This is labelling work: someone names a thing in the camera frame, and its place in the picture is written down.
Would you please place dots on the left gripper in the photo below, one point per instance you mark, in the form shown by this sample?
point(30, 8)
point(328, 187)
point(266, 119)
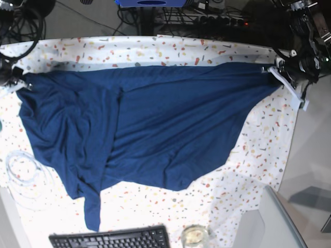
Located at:
point(291, 71)

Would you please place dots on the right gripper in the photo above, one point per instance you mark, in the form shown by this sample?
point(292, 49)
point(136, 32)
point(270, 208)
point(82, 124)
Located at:
point(6, 76)

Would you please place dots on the dark blue t-shirt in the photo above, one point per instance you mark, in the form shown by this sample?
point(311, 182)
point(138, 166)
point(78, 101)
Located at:
point(153, 125)

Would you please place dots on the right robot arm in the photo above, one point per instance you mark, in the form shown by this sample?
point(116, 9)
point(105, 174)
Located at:
point(19, 21)

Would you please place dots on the blue box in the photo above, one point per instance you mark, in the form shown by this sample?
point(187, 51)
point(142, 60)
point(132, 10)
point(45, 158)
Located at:
point(154, 3)

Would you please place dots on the clear glass jar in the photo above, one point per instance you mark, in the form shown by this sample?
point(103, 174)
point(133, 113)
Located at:
point(195, 236)

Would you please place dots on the black computer keyboard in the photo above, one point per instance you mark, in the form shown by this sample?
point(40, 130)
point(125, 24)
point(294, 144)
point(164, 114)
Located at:
point(153, 237)

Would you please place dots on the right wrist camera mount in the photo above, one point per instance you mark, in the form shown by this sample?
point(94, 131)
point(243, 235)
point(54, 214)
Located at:
point(18, 83)

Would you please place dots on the black wire rack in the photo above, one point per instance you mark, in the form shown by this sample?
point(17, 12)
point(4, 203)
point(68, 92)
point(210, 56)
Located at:
point(193, 16)

